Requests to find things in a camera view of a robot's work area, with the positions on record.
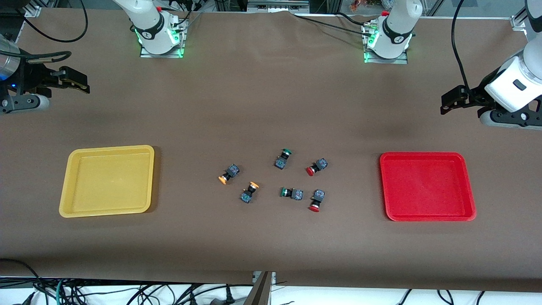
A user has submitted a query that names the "red push button switch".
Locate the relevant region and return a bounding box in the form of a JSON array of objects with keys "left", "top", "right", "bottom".
[
  {"left": 308, "top": 189, "right": 326, "bottom": 213},
  {"left": 305, "top": 158, "right": 329, "bottom": 177}
]

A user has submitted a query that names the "yellow push button switch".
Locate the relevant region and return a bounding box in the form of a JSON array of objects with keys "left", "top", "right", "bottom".
[
  {"left": 218, "top": 164, "right": 241, "bottom": 185},
  {"left": 240, "top": 181, "right": 260, "bottom": 204}
]

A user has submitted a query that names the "red plastic tray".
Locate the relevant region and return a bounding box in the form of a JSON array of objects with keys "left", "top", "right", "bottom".
[{"left": 379, "top": 152, "right": 477, "bottom": 222}]

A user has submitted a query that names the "yellow plastic tray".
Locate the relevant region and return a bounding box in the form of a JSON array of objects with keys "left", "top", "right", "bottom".
[{"left": 59, "top": 145, "right": 155, "bottom": 218}]

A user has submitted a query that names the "brown table cover sheet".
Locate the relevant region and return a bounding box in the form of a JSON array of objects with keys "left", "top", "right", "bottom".
[{"left": 0, "top": 8, "right": 542, "bottom": 293}]

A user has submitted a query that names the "silver equipment box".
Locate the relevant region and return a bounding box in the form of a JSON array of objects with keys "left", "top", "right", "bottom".
[{"left": 248, "top": 0, "right": 310, "bottom": 13}]

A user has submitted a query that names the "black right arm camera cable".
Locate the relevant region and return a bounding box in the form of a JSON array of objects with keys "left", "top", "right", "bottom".
[{"left": 0, "top": 0, "right": 88, "bottom": 65}]

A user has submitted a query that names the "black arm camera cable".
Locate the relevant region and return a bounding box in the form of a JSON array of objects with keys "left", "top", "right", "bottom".
[
  {"left": 451, "top": 0, "right": 471, "bottom": 91},
  {"left": 0, "top": 0, "right": 88, "bottom": 65}
]

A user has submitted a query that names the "aluminium frame profile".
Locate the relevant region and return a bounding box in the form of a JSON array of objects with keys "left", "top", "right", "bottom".
[
  {"left": 510, "top": 0, "right": 530, "bottom": 30},
  {"left": 23, "top": 0, "right": 43, "bottom": 17}
]

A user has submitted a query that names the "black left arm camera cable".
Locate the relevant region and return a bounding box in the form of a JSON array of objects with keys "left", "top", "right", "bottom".
[{"left": 451, "top": 0, "right": 471, "bottom": 91}]

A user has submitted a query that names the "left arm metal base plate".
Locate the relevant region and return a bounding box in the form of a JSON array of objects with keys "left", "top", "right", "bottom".
[{"left": 363, "top": 23, "right": 409, "bottom": 65}]

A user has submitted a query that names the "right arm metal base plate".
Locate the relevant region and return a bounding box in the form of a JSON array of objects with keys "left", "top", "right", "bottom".
[{"left": 140, "top": 20, "right": 186, "bottom": 59}]

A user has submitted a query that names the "black base cable bundle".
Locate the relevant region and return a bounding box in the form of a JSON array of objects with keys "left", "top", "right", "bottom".
[{"left": 163, "top": 0, "right": 203, "bottom": 27}]

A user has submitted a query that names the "black cable across table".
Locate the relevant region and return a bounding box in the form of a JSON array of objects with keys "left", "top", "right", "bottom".
[{"left": 290, "top": 13, "right": 375, "bottom": 34}]

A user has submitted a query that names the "black equipment frame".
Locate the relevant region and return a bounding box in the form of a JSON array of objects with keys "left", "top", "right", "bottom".
[{"left": 214, "top": 0, "right": 248, "bottom": 12}]

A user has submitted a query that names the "green push button switch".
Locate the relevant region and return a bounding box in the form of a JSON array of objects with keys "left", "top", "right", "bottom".
[
  {"left": 274, "top": 148, "right": 293, "bottom": 170},
  {"left": 280, "top": 187, "right": 304, "bottom": 201}
]

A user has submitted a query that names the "metal table bracket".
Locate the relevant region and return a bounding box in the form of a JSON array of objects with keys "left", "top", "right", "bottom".
[{"left": 253, "top": 271, "right": 277, "bottom": 285}]

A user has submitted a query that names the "dark brown post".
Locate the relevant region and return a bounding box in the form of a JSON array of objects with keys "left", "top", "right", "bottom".
[{"left": 245, "top": 273, "right": 272, "bottom": 305}]

